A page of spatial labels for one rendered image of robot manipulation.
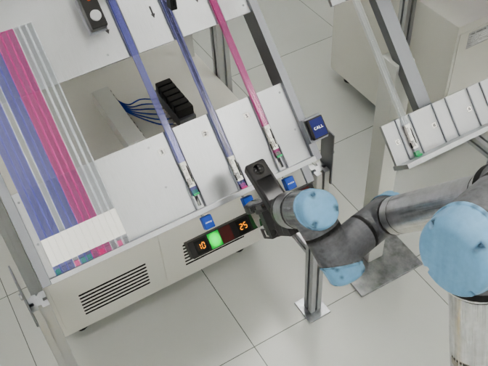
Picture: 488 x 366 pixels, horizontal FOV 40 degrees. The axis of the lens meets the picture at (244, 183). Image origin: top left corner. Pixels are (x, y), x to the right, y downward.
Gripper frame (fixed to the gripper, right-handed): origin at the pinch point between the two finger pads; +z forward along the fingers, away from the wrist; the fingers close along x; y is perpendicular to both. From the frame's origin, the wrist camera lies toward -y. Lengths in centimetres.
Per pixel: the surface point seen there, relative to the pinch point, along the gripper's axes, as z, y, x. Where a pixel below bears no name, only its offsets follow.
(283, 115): 1.6, -15.2, 16.5
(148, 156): 1.6, -18.9, -17.2
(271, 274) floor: 67, 33, 19
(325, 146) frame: 4.6, -4.1, 25.0
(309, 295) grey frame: 46, 40, 21
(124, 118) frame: 37.0, -31.1, -11.4
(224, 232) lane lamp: 2.6, 3.7, -8.0
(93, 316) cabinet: 67, 19, -39
